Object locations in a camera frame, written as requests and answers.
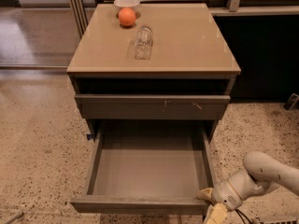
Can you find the grey floor rod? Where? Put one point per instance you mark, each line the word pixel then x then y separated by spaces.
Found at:
pixel 12 219

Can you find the orange fruit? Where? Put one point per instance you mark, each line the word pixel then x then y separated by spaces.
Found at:
pixel 126 17

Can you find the grey top drawer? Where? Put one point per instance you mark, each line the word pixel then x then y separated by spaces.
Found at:
pixel 178 107

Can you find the white bowl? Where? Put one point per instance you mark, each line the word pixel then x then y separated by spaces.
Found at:
pixel 121 4

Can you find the grey drawer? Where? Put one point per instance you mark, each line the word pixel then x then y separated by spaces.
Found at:
pixel 178 107
pixel 148 167

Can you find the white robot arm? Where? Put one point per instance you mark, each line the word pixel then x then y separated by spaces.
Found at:
pixel 260 174

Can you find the small dark floor device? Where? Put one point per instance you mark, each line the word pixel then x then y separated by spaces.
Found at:
pixel 292 102

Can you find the grey three-drawer cabinet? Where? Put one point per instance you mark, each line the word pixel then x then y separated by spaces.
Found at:
pixel 189 56

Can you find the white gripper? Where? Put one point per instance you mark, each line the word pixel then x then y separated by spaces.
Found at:
pixel 224 195

